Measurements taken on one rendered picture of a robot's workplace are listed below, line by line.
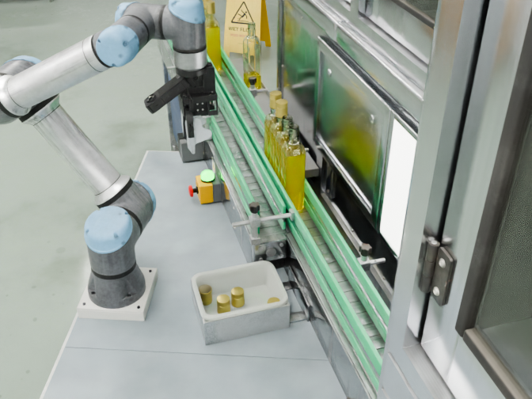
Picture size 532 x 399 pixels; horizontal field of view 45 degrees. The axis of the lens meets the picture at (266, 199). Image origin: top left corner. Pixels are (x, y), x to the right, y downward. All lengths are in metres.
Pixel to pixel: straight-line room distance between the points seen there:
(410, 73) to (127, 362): 0.94
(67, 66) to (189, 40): 0.26
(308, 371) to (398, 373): 0.84
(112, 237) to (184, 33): 0.52
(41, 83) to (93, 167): 0.32
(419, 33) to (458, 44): 0.87
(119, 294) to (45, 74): 0.59
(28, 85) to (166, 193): 0.83
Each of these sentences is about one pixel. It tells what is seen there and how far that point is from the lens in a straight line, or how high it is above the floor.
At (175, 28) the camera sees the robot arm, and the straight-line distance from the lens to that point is 1.42.
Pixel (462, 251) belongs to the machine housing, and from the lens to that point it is 0.60.
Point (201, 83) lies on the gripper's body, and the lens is 1.49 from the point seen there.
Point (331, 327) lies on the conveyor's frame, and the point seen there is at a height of 0.87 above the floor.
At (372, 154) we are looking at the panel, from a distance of 1.57.
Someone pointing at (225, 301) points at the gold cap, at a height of 0.81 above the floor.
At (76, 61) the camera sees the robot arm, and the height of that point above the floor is 1.44.
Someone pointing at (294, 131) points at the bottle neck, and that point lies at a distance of 1.71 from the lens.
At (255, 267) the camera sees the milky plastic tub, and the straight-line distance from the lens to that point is 1.71.
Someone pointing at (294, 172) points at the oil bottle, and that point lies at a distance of 1.76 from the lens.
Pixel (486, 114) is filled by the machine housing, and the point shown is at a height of 1.72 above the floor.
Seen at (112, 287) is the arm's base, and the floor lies 0.85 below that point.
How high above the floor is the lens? 1.95
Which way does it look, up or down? 35 degrees down
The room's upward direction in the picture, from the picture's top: straight up
